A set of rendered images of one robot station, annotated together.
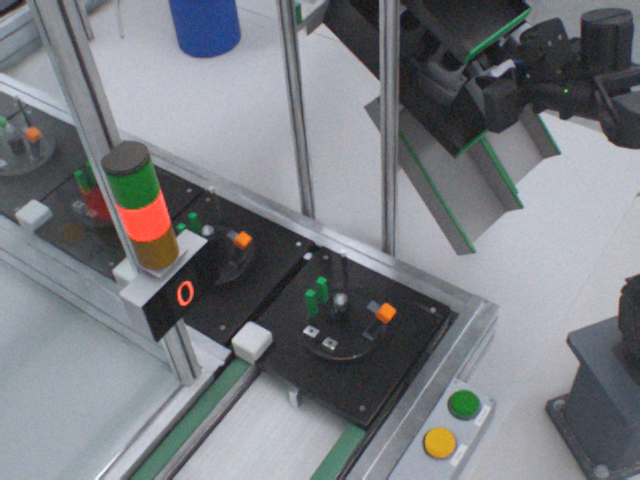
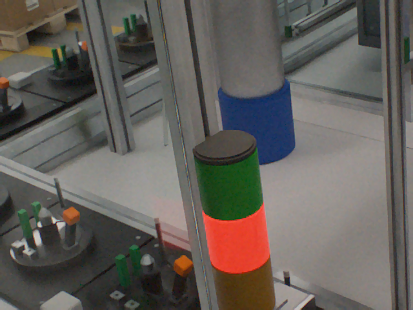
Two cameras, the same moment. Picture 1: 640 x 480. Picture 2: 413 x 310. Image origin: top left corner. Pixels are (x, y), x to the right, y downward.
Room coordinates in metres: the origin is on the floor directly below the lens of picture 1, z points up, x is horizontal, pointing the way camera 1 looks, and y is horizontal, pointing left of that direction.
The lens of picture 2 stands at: (0.04, 0.13, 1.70)
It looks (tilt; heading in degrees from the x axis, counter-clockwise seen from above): 28 degrees down; 8
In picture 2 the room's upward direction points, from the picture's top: 9 degrees counter-clockwise
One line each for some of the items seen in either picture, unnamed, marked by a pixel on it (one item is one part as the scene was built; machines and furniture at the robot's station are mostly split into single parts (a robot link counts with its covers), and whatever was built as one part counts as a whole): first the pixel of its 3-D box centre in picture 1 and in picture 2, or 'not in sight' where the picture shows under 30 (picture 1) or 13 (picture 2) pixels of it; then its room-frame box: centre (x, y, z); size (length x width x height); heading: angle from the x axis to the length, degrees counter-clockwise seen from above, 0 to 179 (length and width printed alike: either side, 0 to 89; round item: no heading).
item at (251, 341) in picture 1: (252, 343); not in sight; (0.65, 0.11, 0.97); 0.05 x 0.05 x 0.04; 51
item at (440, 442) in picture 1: (439, 443); not in sight; (0.47, -0.14, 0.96); 0.04 x 0.04 x 0.02
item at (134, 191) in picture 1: (131, 177); (228, 177); (0.60, 0.19, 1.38); 0.05 x 0.05 x 0.05
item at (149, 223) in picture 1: (143, 210); (236, 230); (0.60, 0.19, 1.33); 0.05 x 0.05 x 0.05
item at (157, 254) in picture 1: (153, 240); (243, 279); (0.60, 0.19, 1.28); 0.05 x 0.05 x 0.05
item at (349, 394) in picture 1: (342, 330); not in sight; (0.67, -0.02, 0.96); 0.24 x 0.24 x 0.02; 51
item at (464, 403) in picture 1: (464, 405); not in sight; (0.52, -0.18, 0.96); 0.04 x 0.04 x 0.02
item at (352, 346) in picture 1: (342, 323); not in sight; (0.67, -0.02, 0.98); 0.14 x 0.14 x 0.02
